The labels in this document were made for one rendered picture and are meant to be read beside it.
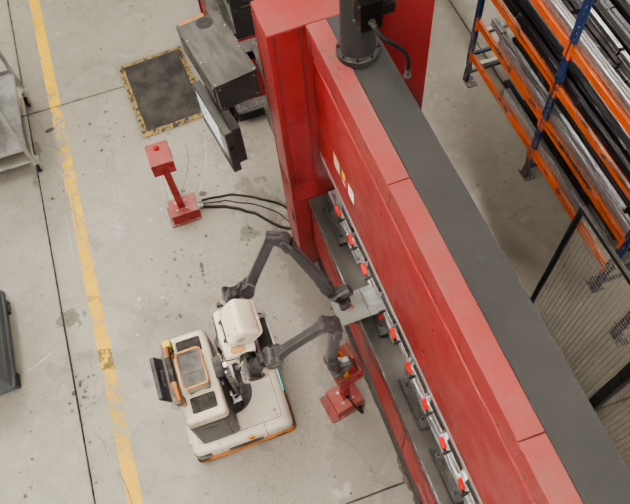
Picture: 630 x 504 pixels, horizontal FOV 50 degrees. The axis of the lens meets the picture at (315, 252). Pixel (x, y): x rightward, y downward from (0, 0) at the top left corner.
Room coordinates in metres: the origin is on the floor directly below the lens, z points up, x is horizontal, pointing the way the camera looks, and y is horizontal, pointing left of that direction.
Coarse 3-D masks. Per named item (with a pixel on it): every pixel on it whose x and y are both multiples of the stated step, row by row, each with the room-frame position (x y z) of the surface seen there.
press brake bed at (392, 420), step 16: (320, 240) 2.16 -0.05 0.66; (320, 256) 2.21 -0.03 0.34; (336, 272) 1.86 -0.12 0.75; (352, 336) 1.70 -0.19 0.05; (368, 352) 1.34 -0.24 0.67; (368, 368) 1.34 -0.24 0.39; (368, 384) 1.35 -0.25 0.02; (384, 384) 1.11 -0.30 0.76; (384, 400) 1.09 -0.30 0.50; (384, 416) 1.11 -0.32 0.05; (400, 432) 0.87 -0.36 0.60; (400, 448) 0.83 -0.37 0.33; (416, 464) 0.67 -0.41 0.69; (416, 480) 0.62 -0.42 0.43; (416, 496) 0.59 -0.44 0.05; (432, 496) 0.48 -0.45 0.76
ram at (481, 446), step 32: (320, 96) 2.28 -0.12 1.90; (320, 128) 2.33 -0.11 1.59; (352, 160) 1.86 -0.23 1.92; (384, 224) 1.48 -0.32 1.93; (384, 256) 1.46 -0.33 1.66; (384, 288) 1.44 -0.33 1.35; (416, 288) 1.15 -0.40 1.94; (416, 320) 1.11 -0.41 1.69; (416, 352) 1.06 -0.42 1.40; (448, 352) 0.85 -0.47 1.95; (448, 384) 0.79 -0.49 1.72; (448, 416) 0.72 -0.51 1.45; (480, 416) 0.59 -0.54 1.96; (480, 448) 0.51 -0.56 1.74; (480, 480) 0.43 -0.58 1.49; (512, 480) 0.35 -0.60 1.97
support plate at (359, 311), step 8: (360, 288) 1.62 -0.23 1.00; (368, 288) 1.61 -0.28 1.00; (352, 296) 1.57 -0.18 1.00; (360, 296) 1.57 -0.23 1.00; (336, 304) 1.54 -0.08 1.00; (360, 304) 1.52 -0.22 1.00; (376, 304) 1.51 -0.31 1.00; (336, 312) 1.49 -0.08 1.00; (344, 312) 1.48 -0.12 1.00; (352, 312) 1.48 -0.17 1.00; (360, 312) 1.47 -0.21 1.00; (368, 312) 1.46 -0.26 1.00; (376, 312) 1.46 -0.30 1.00; (344, 320) 1.43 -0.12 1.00; (352, 320) 1.43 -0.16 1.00
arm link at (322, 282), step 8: (288, 232) 1.75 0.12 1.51; (288, 248) 1.64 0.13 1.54; (296, 248) 1.66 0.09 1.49; (296, 256) 1.63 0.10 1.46; (304, 256) 1.63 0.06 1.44; (304, 264) 1.60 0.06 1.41; (312, 264) 1.61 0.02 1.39; (312, 272) 1.58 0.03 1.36; (320, 272) 1.59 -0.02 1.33; (320, 280) 1.55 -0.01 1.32; (328, 280) 1.57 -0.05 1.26; (320, 288) 1.52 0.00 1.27; (328, 288) 1.51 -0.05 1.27
